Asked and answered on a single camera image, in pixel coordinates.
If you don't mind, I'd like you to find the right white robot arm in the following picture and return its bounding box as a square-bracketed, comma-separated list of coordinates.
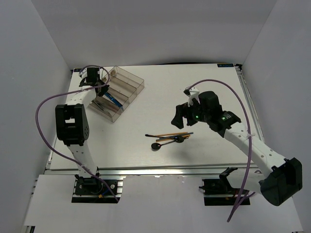
[171, 102, 302, 206]

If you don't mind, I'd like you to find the white front cover board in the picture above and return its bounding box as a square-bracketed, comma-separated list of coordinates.
[25, 175, 302, 233]

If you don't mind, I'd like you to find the black spoon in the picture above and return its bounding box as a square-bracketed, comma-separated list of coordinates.
[145, 134, 185, 143]
[151, 141, 175, 151]

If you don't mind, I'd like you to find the orange black chopstick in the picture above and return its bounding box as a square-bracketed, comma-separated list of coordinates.
[156, 132, 189, 137]

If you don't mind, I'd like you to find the blue knife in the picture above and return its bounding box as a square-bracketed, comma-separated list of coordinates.
[104, 92, 123, 108]

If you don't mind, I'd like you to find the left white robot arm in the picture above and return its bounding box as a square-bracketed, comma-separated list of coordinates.
[55, 66, 110, 194]

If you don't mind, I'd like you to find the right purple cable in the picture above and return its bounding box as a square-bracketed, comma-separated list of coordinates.
[184, 79, 256, 223]

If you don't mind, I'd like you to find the black knife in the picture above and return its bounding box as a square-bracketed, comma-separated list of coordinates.
[98, 88, 108, 97]

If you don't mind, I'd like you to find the orange chopstick lower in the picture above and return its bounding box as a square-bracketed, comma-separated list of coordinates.
[156, 134, 190, 142]

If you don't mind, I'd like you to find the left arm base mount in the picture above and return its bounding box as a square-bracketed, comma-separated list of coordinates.
[71, 175, 121, 204]

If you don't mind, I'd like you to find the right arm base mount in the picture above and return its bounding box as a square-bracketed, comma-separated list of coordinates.
[199, 167, 240, 206]

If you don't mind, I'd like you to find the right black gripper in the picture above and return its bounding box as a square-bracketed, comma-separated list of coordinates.
[171, 98, 210, 130]

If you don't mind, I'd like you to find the pink handled fork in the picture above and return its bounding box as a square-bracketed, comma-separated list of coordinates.
[104, 104, 119, 113]

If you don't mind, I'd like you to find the clear compartment organizer tray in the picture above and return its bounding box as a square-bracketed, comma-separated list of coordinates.
[89, 66, 144, 122]

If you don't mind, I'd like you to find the right blue table sticker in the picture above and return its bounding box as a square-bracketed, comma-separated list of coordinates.
[217, 63, 234, 68]

